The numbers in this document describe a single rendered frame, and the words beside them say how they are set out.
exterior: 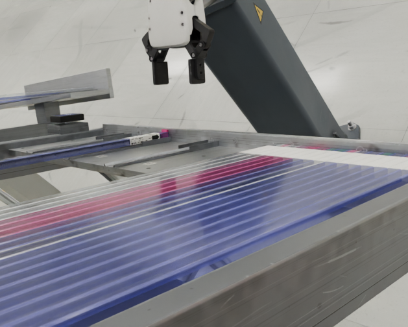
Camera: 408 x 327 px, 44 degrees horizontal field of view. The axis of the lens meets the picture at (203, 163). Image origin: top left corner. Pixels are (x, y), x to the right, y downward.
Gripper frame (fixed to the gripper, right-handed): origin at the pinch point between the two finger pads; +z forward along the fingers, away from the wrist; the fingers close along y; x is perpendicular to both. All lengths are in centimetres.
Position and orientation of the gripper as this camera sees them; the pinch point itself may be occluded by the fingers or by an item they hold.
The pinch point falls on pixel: (178, 78)
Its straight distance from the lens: 87.0
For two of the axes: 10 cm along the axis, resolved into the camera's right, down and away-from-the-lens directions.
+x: -7.1, 1.7, -6.8
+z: 0.5, 9.8, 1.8
